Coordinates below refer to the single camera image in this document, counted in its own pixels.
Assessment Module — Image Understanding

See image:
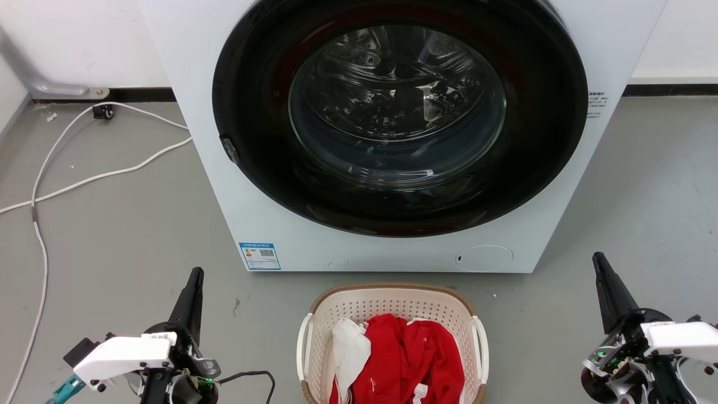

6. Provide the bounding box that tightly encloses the round black washer door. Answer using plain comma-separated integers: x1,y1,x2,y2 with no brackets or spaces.
211,0,589,238

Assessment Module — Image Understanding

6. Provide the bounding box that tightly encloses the teal connector piece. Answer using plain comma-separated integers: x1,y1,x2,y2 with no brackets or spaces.
46,375,86,404

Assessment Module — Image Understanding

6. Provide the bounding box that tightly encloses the thin white cable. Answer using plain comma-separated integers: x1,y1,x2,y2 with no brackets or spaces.
4,102,190,404

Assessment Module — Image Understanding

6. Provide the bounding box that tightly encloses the round white filter cover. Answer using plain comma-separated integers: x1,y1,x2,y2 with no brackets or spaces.
455,245,514,272

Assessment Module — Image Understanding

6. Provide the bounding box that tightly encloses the thick white power cable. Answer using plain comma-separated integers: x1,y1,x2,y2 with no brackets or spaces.
0,136,194,215

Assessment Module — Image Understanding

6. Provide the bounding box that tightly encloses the cream perforated laundry basket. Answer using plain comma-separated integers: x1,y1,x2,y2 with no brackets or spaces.
296,282,490,404

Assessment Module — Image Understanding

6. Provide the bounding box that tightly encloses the blue energy label sticker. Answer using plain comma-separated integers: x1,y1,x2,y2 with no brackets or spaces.
239,242,282,271

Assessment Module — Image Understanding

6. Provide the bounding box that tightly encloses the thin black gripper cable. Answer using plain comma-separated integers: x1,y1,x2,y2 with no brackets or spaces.
215,370,277,404

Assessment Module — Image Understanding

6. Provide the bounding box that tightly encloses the red garment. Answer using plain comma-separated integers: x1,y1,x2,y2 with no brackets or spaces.
329,314,466,404

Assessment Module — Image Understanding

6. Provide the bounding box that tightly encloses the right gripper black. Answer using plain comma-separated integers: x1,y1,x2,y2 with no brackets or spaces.
580,252,675,404

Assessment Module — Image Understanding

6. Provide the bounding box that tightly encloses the white garment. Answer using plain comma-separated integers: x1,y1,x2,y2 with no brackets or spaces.
331,318,372,404

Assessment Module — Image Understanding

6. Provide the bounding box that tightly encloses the white front-load washing machine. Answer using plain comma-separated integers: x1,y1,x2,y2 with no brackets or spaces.
139,0,668,274

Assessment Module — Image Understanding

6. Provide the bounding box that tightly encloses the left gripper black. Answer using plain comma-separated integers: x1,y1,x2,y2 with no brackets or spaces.
143,267,221,404

